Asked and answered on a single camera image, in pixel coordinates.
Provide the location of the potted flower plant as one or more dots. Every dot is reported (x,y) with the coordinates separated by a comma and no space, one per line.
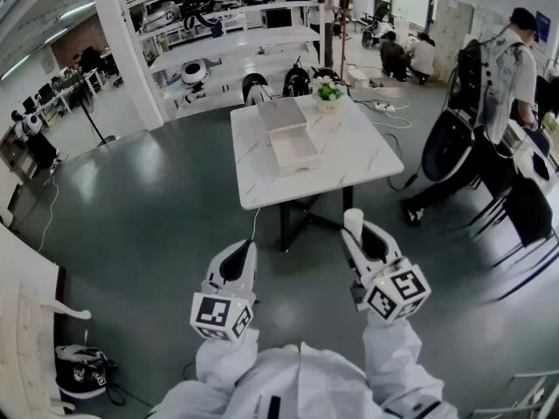
(328,96)

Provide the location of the person's white suit torso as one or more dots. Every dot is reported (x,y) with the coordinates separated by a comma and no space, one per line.
(305,386)

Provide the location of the black and white helmet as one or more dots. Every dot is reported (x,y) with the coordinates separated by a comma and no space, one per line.
(80,371)

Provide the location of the black chair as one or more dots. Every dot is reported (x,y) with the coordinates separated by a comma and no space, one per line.
(528,216)

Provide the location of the black round backpack device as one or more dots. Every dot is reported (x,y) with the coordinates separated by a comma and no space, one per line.
(334,73)
(297,81)

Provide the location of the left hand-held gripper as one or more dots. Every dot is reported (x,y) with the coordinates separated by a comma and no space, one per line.
(227,308)

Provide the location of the white round device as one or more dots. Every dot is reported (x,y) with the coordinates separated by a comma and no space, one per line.
(194,72)

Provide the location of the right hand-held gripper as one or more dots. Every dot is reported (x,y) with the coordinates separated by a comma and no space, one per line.
(393,295)

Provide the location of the brown coat stand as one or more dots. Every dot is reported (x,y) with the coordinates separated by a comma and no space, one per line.
(344,29)

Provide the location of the white marble table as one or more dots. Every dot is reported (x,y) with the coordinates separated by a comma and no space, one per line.
(349,155)

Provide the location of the person's left forearm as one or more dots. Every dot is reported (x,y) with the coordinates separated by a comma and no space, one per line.
(225,360)

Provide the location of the person's right forearm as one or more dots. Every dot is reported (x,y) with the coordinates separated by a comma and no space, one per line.
(393,356)

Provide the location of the white carved bench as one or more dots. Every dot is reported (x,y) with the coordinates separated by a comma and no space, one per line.
(26,343)

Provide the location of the white locker cabinet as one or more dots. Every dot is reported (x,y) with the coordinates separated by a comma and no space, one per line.
(452,29)

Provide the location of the white cylindrical object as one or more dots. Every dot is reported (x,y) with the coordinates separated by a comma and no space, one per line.
(353,221)

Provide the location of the black floor fan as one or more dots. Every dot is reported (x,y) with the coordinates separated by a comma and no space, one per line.
(94,120)

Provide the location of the large black round device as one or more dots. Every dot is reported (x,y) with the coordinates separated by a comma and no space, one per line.
(445,146)

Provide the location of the white shelf rack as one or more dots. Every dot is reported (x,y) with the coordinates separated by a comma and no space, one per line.
(236,42)

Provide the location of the white power strip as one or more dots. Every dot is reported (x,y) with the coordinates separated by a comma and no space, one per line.
(384,107)

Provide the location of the white drawer box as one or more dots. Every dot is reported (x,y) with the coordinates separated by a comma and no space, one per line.
(284,116)

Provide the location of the small white robot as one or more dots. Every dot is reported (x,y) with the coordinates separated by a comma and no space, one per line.
(32,138)

